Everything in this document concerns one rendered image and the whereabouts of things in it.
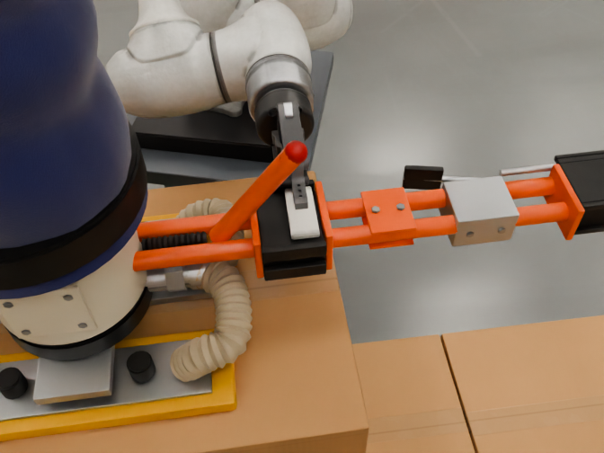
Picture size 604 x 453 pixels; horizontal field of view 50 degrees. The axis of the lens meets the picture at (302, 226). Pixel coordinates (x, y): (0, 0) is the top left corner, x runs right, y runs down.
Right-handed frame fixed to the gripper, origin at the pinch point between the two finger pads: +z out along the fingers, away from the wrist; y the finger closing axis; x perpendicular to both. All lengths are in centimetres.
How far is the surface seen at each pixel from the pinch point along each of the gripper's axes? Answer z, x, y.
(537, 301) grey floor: -60, -83, 120
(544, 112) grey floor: -149, -119, 120
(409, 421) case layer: -3, -21, 66
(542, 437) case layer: 3, -46, 66
